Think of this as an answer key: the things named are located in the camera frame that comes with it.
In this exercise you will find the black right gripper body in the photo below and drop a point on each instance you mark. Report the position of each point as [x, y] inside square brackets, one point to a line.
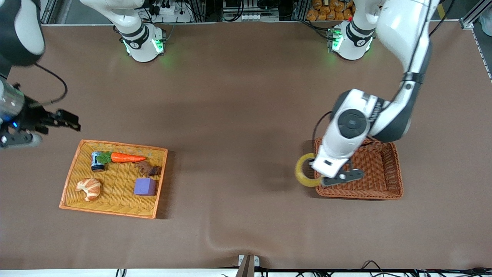
[32, 116]

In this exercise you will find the clear yellowish tape roll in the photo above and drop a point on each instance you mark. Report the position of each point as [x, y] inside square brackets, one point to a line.
[300, 173]

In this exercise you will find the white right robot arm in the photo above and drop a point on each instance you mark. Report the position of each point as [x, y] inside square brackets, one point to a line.
[138, 42]

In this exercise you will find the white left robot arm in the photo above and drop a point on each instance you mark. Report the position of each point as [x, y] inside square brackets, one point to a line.
[403, 34]

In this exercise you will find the brown wicker basket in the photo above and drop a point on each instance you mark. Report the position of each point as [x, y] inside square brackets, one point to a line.
[376, 173]

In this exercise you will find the small blue can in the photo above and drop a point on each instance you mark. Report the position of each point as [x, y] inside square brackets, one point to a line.
[97, 163]

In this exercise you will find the toy croissant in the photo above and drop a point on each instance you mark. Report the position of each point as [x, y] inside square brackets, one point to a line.
[90, 188]

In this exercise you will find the orange toy carrot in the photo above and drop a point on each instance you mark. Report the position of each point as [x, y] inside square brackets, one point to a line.
[127, 157]

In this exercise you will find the yellow wicker tray orange rim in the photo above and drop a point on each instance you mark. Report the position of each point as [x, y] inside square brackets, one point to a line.
[115, 204]

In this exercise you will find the brown lumpy toy food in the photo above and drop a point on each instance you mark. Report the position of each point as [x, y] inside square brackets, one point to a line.
[148, 168]

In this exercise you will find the brown table cloth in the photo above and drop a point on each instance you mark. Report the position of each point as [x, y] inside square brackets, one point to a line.
[246, 115]

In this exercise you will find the purple cube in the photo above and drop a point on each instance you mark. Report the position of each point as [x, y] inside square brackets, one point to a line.
[145, 187]

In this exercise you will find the bag of orange buns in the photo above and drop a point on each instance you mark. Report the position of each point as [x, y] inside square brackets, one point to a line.
[328, 11]

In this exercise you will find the slim white power strip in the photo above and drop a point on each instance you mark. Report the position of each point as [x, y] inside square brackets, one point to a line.
[258, 17]

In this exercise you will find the aluminium frame profile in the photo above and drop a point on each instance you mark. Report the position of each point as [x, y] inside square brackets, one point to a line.
[474, 15]
[50, 11]

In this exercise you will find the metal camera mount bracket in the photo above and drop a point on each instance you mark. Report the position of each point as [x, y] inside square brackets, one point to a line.
[248, 265]

